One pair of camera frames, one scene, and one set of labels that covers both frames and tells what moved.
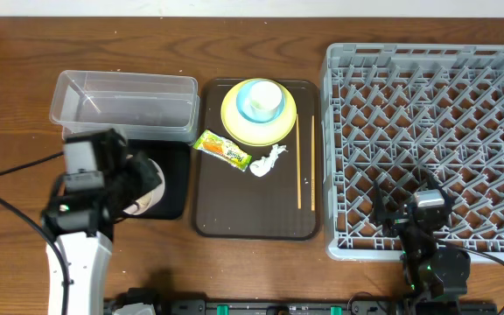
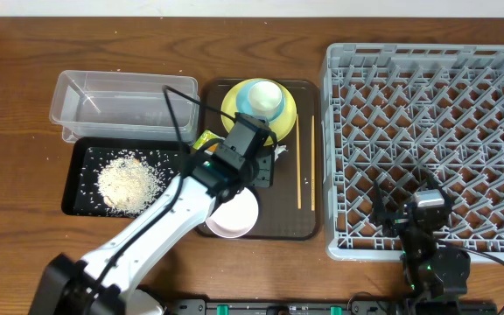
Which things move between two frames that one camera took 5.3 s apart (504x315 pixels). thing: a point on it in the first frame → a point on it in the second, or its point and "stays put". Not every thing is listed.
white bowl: (147, 201) → (235, 217)
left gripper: (145, 169) → (268, 177)
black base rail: (322, 307) stays put
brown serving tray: (277, 196) stays put
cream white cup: (265, 100) stays put
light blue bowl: (243, 101) stays put
